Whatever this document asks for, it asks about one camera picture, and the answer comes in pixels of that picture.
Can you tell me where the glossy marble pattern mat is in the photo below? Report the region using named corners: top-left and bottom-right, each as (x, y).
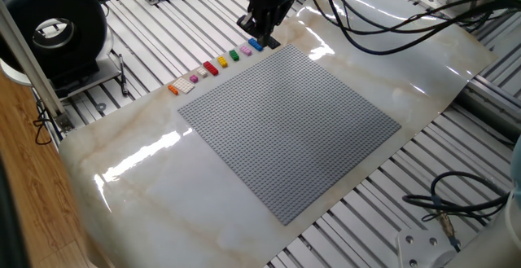
top-left (58, 0), bottom-right (498, 268)

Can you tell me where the black metal pen tool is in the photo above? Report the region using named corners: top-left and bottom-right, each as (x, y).
top-left (117, 54), bottom-right (129, 96)

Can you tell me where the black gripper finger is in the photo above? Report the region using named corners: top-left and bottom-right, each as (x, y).
top-left (237, 12), bottom-right (269, 48)
top-left (266, 10), bottom-right (289, 48)

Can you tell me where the thin black floor cable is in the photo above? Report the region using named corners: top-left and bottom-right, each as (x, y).
top-left (31, 96), bottom-right (55, 147)

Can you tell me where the red Lego brick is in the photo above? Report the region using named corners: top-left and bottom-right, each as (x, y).
top-left (203, 60), bottom-right (220, 77)

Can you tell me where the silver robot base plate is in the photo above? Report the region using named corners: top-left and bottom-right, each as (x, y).
top-left (396, 226), bottom-right (461, 268)

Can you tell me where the black ring shaped device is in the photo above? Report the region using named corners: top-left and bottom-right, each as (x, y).
top-left (0, 0), bottom-right (123, 100)

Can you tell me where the black curved panel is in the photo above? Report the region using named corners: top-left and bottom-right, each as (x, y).
top-left (0, 149), bottom-right (32, 268)

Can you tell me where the black looped base cable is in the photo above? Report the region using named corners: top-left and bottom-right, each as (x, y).
top-left (401, 171), bottom-right (512, 253)

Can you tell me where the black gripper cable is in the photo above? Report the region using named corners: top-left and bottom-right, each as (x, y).
top-left (303, 0), bottom-right (521, 56)

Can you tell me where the grey Lego baseplate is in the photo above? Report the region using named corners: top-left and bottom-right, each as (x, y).
top-left (177, 43), bottom-right (402, 226)

